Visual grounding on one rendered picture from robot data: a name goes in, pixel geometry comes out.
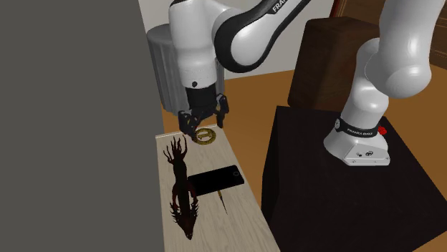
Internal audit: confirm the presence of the light wooden table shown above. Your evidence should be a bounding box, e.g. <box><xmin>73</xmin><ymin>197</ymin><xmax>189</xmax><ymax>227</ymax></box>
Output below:
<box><xmin>155</xmin><ymin>124</ymin><xmax>282</xmax><ymax>252</ymax></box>

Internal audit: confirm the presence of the gold round medal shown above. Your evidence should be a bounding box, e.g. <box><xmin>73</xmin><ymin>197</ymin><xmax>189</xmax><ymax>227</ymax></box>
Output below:
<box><xmin>191</xmin><ymin>127</ymin><xmax>216</xmax><ymax>145</ymax></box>

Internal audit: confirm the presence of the grey ribbed bin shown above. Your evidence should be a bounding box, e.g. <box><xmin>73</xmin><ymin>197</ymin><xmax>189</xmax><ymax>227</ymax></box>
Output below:
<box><xmin>145</xmin><ymin>25</ymin><xmax>226</xmax><ymax>117</ymax></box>

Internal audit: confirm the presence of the black phone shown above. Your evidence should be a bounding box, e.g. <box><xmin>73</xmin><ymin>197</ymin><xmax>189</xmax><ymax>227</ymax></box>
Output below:
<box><xmin>187</xmin><ymin>165</ymin><xmax>246</xmax><ymax>197</ymax></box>

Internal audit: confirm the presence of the brown wooden cabinet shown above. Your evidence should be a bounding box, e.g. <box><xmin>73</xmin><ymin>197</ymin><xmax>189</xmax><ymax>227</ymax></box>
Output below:
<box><xmin>329</xmin><ymin>0</ymin><xmax>447</xmax><ymax>69</ymax></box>

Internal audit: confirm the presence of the thin yellow pen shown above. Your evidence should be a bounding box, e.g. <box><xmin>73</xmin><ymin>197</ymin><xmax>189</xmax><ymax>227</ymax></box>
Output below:
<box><xmin>216</xmin><ymin>190</ymin><xmax>229</xmax><ymax>215</ymax></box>

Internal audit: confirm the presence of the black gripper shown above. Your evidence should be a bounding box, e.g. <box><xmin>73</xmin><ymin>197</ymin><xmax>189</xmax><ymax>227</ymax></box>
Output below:
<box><xmin>178</xmin><ymin>83</ymin><xmax>230</xmax><ymax>141</ymax></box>

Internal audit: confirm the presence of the dark red dragon figure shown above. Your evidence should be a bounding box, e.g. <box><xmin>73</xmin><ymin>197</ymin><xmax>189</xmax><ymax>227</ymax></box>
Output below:
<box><xmin>163</xmin><ymin>135</ymin><xmax>200</xmax><ymax>241</ymax></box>

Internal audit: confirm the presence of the black robot stand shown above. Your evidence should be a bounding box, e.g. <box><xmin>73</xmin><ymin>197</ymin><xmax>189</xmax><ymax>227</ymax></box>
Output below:
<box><xmin>260</xmin><ymin>105</ymin><xmax>447</xmax><ymax>252</ymax></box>

